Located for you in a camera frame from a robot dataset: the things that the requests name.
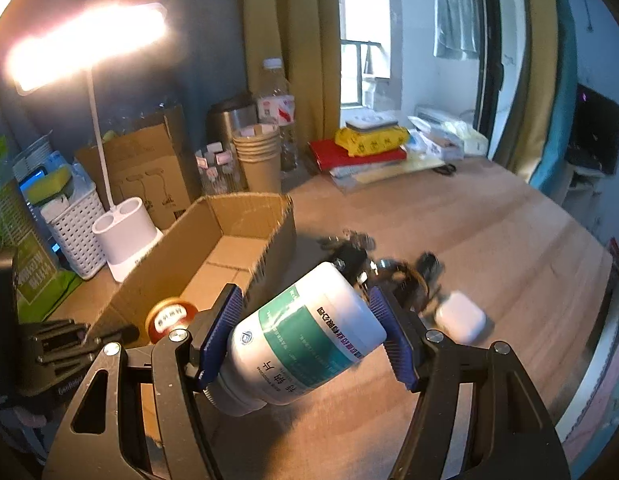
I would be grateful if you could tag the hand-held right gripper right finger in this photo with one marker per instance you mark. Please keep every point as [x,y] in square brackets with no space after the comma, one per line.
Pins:
[389,335]

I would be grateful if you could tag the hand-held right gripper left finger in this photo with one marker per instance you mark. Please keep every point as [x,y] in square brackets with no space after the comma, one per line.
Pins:
[224,330]

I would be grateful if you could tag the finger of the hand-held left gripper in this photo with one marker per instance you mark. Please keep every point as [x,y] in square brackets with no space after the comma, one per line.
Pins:
[111,334]

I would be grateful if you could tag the red tin can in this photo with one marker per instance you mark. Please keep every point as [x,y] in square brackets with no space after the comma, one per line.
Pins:
[169,317]

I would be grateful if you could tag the white earbuds case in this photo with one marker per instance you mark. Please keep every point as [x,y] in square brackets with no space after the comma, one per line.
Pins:
[459,316]

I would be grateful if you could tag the white pill bottle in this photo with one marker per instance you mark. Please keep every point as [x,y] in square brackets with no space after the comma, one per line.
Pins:
[299,340]

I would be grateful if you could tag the cardboard box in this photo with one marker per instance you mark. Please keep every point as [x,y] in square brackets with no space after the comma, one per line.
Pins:
[239,225]

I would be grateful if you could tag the green packet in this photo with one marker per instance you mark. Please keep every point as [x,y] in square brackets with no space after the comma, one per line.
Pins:
[34,275]

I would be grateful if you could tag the white plastic basket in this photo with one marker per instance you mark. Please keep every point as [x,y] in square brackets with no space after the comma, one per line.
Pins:
[74,235]

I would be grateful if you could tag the white desk lamp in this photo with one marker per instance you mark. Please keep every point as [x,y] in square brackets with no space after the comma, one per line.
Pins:
[124,230]

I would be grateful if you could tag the green sponge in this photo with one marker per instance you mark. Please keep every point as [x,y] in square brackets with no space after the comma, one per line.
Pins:
[51,180]

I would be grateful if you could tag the floral glass cup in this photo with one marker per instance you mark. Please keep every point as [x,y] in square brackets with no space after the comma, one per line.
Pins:
[214,175]

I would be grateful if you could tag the clear document folder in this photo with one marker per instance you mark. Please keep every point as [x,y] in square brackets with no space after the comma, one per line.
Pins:
[389,175]

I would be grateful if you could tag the stack of paper cups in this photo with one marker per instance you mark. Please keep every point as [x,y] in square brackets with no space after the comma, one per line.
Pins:
[259,170]

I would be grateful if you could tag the cardboard lamp packaging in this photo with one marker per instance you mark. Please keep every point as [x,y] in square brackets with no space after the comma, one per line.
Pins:
[139,170]

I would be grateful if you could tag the black scissors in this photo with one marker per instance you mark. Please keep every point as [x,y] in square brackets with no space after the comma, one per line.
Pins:
[444,169]

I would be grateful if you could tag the stainless steel cup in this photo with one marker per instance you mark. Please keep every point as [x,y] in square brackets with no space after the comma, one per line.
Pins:
[224,120]

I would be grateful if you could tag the white paper packs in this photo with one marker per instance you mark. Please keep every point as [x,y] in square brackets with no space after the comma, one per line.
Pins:
[449,132]

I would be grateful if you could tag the clear water bottle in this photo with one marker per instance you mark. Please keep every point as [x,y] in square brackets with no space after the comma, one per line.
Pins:
[277,105]

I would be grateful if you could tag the blue curtain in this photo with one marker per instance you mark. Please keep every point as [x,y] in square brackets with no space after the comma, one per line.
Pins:
[559,110]

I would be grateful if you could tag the black monitor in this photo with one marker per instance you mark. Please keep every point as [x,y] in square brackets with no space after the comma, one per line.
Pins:
[597,125]

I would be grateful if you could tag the yellow curtain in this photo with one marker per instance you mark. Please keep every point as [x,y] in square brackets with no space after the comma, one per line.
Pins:
[537,60]
[309,35]

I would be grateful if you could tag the hanging grey garment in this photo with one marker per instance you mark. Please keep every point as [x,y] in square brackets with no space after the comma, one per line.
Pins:
[457,10]

